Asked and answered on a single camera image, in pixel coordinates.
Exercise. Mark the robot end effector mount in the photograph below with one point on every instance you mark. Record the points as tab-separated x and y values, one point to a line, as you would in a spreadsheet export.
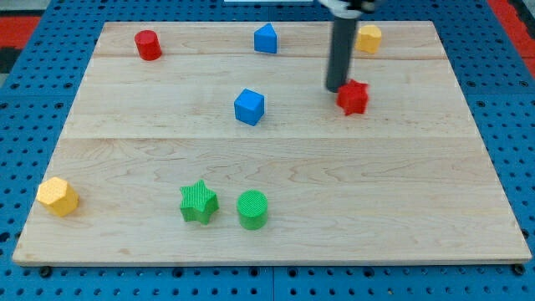
350	8

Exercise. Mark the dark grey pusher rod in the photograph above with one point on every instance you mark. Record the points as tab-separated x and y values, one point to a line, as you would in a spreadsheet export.
340	53

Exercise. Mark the red star block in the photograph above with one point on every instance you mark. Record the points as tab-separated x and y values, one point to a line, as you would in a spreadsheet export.
353	97

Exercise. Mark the wooden board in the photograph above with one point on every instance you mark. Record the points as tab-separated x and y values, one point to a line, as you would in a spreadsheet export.
409	182

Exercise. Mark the green star block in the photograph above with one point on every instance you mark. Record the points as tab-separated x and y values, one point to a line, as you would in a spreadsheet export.
198	203

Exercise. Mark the yellow rounded block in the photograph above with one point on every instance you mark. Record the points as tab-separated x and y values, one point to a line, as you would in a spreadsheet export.
369	38

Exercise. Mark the blue triangular prism block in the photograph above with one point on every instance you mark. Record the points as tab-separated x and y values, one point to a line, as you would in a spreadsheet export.
265	39

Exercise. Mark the blue cube block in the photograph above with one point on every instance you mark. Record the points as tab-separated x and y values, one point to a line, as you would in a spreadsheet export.
249	107

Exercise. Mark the green cylinder block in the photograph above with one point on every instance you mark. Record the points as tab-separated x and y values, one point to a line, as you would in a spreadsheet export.
252	208

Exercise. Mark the red cylinder block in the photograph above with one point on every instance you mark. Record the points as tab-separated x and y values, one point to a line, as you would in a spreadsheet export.
148	45

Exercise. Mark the yellow hexagon block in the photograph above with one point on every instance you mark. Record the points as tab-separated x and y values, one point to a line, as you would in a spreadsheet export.
57	196

